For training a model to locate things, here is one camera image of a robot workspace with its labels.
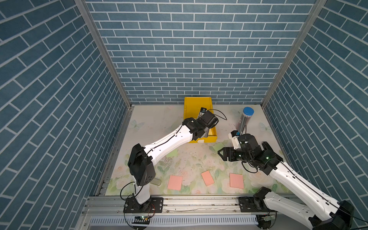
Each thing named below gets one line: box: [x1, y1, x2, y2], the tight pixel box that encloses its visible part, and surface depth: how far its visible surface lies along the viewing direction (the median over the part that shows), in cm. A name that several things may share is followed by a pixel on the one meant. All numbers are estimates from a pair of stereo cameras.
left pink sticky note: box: [167, 174, 184, 191], surface depth 84 cm
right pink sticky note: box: [229, 172, 245, 189], surface depth 84 cm
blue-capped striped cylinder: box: [235, 106, 255, 133], surface depth 95 cm
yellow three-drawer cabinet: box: [183, 96, 214, 120], surface depth 93 cm
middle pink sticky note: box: [200, 170, 215, 187], surface depth 85 cm
